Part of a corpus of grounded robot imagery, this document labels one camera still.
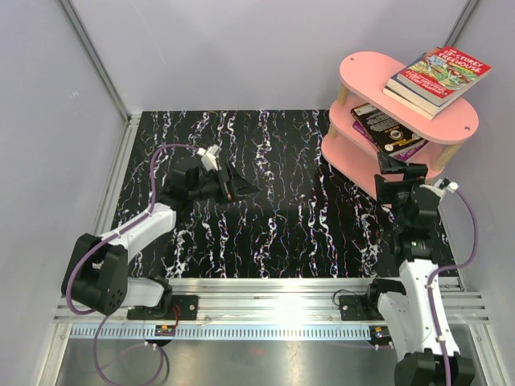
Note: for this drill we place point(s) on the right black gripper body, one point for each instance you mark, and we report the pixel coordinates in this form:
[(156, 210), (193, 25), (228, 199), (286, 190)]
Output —
[(396, 193)]

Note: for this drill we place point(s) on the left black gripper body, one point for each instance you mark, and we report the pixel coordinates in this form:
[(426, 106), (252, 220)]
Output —
[(212, 186)]

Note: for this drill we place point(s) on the purple treehouse book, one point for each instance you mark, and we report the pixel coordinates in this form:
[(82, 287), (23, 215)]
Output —
[(394, 140)]

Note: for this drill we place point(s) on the blue 169-storey treehouse book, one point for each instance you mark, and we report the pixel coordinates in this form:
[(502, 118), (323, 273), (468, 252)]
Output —
[(371, 117)]

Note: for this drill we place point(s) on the dark blue hardcover book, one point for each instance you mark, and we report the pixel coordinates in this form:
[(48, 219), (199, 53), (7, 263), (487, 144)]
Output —
[(416, 103)]

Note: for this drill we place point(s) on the blue orange sunset paperback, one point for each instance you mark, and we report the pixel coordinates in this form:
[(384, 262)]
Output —
[(406, 90)]

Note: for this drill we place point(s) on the red 13-storey treehouse book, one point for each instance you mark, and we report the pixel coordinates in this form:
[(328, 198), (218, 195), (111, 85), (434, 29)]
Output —
[(443, 74)]

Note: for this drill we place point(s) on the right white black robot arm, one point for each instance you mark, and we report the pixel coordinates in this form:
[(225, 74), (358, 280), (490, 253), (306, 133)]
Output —
[(412, 306)]

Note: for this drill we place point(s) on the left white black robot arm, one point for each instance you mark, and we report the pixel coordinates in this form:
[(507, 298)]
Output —
[(97, 277)]

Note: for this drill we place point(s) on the black marble pattern mat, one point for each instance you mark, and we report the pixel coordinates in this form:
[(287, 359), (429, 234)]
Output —
[(307, 220)]

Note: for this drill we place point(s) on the pink three-tier shelf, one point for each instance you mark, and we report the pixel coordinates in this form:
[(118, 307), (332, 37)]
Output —
[(363, 76)]

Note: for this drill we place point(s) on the right small circuit board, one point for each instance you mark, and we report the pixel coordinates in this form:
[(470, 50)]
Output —
[(380, 335)]

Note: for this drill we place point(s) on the small circuit board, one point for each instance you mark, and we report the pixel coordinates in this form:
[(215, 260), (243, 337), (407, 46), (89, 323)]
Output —
[(162, 330), (380, 335)]

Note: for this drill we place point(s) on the left small circuit board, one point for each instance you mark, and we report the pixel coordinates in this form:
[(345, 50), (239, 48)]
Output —
[(162, 330)]

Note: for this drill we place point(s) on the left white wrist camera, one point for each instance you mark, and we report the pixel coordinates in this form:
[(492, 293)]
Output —
[(210, 158)]

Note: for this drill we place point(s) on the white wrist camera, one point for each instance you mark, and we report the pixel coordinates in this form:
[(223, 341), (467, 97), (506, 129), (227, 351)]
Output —
[(210, 158), (441, 187)]

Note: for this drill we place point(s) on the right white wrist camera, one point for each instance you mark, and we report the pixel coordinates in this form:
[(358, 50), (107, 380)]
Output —
[(441, 187)]

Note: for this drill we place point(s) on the left aluminium corner post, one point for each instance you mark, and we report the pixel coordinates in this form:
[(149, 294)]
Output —
[(87, 45)]

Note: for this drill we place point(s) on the aluminium corner post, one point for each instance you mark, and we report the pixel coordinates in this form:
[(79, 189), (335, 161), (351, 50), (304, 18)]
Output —
[(87, 45), (462, 23)]

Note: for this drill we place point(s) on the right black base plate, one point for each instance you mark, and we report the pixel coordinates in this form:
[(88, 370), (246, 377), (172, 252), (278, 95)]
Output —
[(358, 308)]

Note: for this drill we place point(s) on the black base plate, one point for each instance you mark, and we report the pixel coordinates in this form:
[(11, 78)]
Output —
[(358, 308), (185, 307)]

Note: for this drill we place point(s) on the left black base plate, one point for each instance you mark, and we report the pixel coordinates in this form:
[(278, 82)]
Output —
[(185, 307)]

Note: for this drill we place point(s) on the right aluminium corner post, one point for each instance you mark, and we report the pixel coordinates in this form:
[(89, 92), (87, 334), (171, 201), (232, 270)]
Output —
[(462, 23)]

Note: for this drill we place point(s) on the white slotted cable duct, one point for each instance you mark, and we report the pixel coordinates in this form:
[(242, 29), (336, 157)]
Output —
[(224, 332)]

